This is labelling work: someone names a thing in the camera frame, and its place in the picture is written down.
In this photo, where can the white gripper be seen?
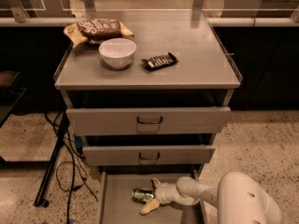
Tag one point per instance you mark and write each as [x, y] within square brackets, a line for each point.
[163, 192]

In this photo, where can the green soda can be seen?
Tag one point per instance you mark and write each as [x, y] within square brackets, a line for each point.
[142, 195]

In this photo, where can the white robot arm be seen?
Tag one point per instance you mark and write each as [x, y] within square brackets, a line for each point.
[238, 198]

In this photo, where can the grey open bottom drawer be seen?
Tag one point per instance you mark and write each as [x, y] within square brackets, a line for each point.
[117, 207]

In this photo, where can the grey middle drawer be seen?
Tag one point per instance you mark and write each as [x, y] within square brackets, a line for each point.
[148, 155]

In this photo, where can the grey metal drawer cabinet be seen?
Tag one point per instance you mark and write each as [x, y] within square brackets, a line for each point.
[203, 77]

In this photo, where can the grey top drawer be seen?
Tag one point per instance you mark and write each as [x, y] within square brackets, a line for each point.
[132, 121]

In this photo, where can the black candy bar wrapper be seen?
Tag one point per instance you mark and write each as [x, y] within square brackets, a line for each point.
[159, 62]

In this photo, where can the white ceramic bowl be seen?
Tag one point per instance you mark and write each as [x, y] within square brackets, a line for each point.
[117, 52]

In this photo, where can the brown chip bag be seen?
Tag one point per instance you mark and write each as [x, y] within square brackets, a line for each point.
[95, 31]

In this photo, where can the black side table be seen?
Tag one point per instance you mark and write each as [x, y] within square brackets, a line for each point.
[23, 136]

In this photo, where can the white horizontal rail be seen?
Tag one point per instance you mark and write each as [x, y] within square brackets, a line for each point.
[215, 22]

